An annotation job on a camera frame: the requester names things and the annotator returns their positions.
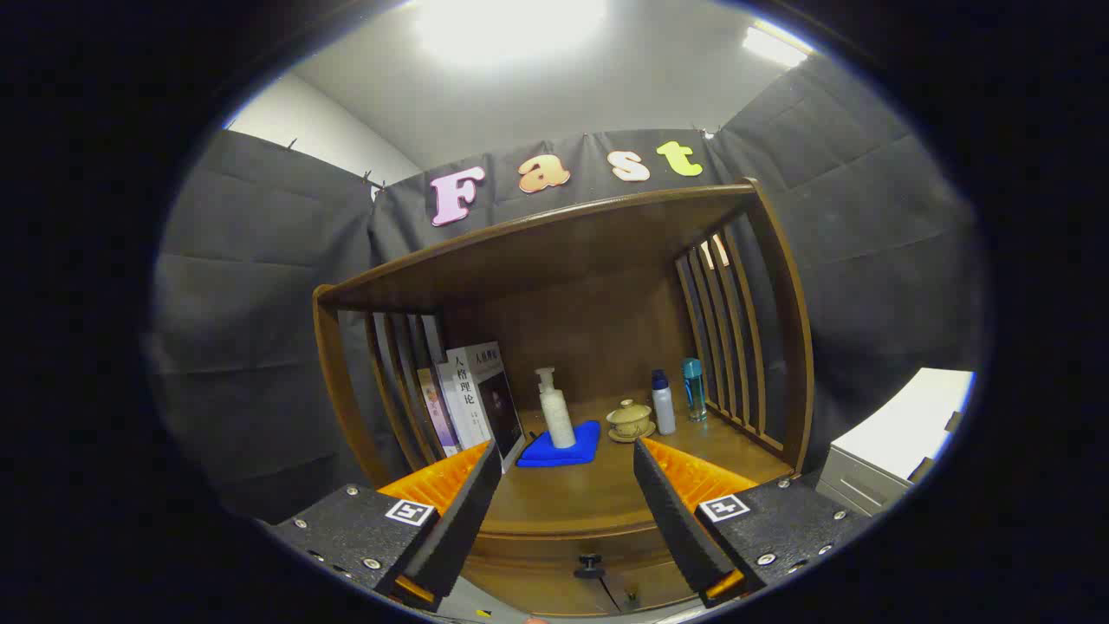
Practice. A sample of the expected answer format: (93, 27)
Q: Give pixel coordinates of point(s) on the thin white book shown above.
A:
(444, 394)

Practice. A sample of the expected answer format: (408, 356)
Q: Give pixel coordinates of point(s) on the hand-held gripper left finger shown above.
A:
(468, 520)

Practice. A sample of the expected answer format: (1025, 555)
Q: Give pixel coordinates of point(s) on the white grey drawer unit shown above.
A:
(910, 425)

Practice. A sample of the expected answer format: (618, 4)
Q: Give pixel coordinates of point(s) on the white bottle blue cap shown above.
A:
(664, 412)

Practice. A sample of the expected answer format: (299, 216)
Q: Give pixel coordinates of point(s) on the narrow ceiling light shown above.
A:
(774, 47)

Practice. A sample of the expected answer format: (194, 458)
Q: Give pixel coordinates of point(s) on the white pump bottle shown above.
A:
(557, 420)

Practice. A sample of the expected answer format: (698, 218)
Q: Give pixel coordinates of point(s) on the thick white book dark cover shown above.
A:
(485, 399)

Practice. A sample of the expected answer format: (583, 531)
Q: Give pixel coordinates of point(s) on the brown wooden countertop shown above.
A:
(589, 494)

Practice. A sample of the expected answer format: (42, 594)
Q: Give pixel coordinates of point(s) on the black drawer knob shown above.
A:
(589, 568)

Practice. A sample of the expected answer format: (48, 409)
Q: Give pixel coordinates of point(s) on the blue folded cloth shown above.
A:
(554, 455)

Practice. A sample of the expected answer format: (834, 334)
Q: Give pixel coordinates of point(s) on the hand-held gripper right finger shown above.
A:
(671, 520)

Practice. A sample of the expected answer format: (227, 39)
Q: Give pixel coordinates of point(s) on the large ceiling light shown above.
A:
(511, 26)

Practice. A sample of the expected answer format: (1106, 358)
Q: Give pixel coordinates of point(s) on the teal clear bottle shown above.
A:
(694, 394)

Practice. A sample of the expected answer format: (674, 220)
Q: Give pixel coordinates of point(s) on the beige lidded teacup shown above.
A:
(630, 420)

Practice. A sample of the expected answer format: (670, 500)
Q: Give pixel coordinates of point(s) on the brown wooden cabinet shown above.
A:
(606, 321)

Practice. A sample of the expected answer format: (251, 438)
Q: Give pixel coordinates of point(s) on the purple book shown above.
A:
(436, 416)

